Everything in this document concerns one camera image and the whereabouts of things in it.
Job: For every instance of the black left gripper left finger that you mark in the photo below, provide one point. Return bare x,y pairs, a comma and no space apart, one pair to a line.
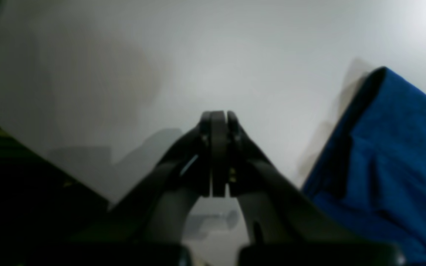
146,227

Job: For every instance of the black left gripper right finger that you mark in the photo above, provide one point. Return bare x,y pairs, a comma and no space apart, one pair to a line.
285,228

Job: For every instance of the dark blue t-shirt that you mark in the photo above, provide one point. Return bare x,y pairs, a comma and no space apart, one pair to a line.
371,174

